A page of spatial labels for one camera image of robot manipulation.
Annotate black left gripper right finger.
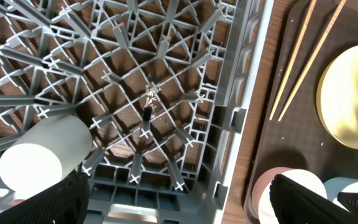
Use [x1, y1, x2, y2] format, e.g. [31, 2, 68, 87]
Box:
[270, 174, 358, 224]

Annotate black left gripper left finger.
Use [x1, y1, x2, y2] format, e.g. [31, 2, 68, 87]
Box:
[0, 172, 90, 224]

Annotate light blue small bowl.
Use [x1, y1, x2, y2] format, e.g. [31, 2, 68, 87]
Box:
[324, 177, 358, 210]

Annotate white cup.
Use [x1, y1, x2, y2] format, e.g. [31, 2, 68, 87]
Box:
[0, 115, 92, 194]

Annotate wooden chopstick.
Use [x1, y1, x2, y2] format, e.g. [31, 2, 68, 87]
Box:
[269, 0, 316, 120]
[277, 0, 346, 121]

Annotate pink small bowl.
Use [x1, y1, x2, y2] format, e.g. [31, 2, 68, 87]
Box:
[252, 167, 327, 224]

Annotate dark brown serving tray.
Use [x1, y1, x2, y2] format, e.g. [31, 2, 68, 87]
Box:
[244, 1, 358, 223]

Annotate yellow round plate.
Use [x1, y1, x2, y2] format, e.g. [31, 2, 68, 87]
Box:
[316, 45, 358, 149]

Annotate grey plastic dish rack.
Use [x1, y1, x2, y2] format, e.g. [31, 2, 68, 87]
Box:
[0, 0, 273, 223]

